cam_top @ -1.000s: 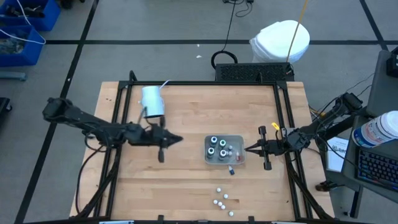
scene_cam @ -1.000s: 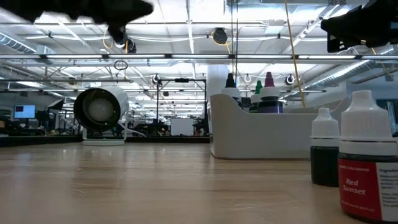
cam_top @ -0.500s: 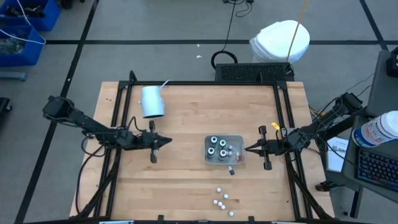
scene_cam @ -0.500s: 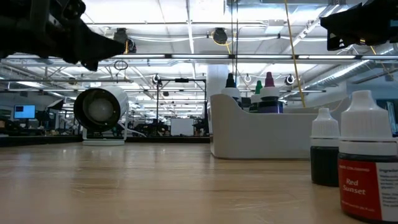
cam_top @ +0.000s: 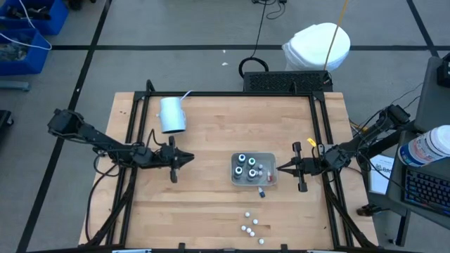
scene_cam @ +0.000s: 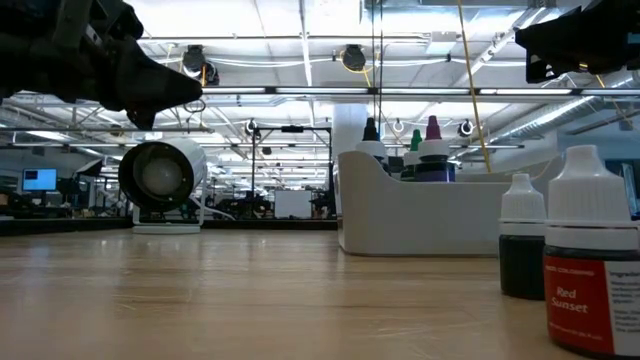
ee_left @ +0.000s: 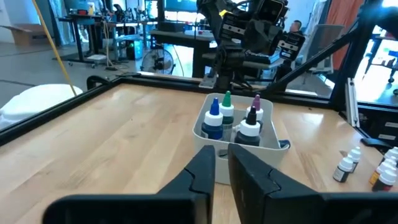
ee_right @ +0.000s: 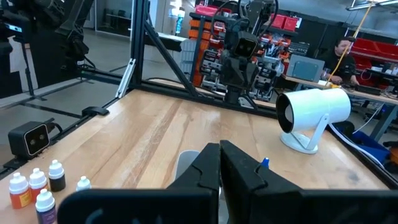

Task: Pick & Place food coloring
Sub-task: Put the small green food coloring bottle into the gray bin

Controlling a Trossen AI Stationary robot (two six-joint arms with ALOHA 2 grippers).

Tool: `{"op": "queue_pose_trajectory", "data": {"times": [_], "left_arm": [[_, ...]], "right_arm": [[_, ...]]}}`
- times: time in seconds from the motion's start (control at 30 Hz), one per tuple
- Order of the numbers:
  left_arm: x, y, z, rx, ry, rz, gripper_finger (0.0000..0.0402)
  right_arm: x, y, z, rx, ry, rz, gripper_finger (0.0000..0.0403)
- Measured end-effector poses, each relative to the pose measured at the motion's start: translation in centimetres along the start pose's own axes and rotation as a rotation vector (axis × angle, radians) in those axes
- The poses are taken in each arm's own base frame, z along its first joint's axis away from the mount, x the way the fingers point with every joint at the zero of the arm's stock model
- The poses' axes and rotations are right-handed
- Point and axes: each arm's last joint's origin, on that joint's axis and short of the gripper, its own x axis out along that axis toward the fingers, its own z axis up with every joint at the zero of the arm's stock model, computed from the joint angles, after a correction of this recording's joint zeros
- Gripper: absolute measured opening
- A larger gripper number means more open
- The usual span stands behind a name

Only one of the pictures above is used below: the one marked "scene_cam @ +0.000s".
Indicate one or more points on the large black-tipped colouring bottle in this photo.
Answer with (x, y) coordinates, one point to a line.
(370, 149)

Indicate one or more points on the grey plastic bin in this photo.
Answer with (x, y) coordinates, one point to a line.
(410, 215)

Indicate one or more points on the black stand frame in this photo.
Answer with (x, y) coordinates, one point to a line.
(292, 129)

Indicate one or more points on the small red dropper bottle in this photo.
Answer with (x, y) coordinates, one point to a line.
(575, 300)

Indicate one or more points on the white board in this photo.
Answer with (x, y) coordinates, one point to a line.
(292, 205)

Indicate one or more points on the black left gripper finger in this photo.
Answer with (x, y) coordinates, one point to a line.
(150, 85)

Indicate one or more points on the white square pillar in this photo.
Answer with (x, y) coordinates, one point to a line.
(350, 130)

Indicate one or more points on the large green-tipped colouring bottle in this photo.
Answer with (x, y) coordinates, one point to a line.
(415, 141)

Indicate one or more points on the long ceiling light bar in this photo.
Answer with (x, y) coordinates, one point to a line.
(320, 91)

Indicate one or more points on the black aluminium table frame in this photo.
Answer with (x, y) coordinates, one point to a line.
(75, 225)

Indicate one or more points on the small dark dropper bottle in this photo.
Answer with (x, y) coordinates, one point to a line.
(522, 260)

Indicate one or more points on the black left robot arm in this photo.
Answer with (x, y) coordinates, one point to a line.
(25, 50)

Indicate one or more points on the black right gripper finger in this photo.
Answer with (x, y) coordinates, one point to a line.
(560, 40)

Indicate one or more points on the blue computer monitor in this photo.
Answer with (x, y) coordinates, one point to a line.
(40, 180)

